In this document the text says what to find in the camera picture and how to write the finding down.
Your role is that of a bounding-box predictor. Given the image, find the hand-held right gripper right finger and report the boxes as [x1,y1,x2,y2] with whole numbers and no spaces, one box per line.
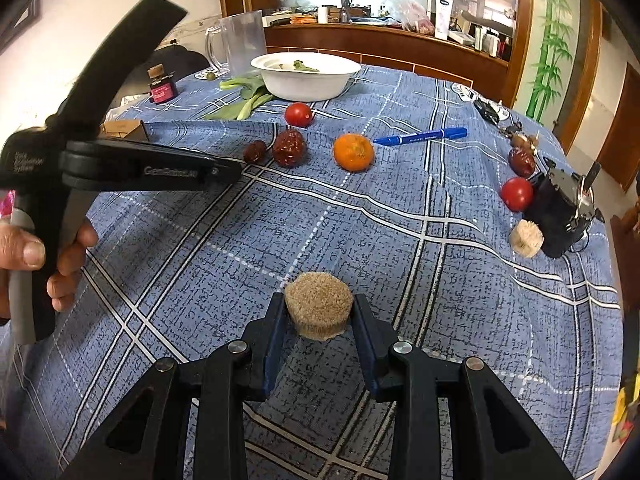
[351,293,576,480]

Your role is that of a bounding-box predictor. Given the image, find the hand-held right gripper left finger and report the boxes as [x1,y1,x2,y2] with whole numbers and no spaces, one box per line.
[60,291,289,480]

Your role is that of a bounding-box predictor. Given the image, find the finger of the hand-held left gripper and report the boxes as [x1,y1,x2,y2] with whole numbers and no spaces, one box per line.
[59,139,244,195]

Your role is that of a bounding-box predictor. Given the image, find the brown cardboard box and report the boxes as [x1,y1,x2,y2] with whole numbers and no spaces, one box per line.
[102,119,148,143]

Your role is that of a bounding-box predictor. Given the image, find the person's left hand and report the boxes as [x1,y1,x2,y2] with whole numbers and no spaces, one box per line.
[0,220,99,321]

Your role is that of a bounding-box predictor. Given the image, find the red label bottle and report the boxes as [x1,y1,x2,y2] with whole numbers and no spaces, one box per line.
[148,63,179,106]

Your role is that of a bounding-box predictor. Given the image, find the black chair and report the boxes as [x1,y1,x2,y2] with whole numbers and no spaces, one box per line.
[150,44,213,78]

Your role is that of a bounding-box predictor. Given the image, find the blue plaid tablecloth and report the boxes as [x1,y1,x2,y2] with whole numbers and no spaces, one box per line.
[0,62,623,480]

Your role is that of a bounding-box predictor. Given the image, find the green bok choy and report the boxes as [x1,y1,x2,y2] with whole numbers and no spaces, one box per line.
[219,74,265,92]
[202,85,276,122]

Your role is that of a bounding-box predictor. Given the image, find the glass pitcher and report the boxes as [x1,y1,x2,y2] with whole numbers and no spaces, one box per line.
[205,10,268,75]

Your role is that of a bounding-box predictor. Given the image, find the large red date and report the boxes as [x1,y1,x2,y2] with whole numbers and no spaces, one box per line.
[272,129,306,168]

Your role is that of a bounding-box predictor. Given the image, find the red tomato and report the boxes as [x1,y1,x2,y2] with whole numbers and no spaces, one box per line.
[500,177,535,212]
[285,102,314,128]

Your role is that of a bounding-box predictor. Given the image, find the white bowl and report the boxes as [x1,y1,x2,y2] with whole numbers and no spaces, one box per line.
[250,52,362,101]

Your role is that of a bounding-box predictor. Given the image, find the smooth orange tangerine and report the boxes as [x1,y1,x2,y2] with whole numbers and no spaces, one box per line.
[333,133,375,173]

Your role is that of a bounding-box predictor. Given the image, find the blue marker pen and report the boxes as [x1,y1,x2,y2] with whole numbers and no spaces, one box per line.
[372,127,469,147]

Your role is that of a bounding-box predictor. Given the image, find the black electronic device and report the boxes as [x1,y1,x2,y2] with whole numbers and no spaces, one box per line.
[530,157,606,259]

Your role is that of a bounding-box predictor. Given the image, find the dark red date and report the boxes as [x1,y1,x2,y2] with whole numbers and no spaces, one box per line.
[508,147,537,178]

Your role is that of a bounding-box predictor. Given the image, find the wooden counter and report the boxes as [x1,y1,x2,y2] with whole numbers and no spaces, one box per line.
[262,22,511,106]

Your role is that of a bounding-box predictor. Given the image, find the black car key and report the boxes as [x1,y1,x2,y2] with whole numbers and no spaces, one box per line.
[472,98,512,123]

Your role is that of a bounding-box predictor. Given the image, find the clear plastic bag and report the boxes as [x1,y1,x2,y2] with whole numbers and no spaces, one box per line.
[385,0,436,36]

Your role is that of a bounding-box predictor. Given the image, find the white tube bottle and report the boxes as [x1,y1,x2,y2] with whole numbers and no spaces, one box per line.
[434,0,453,41]

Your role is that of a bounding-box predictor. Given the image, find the wooden door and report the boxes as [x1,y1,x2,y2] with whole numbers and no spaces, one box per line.
[597,62,640,191]

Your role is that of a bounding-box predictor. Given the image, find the green bamboo wall decal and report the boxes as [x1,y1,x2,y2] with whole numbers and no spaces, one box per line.
[525,0,576,121]

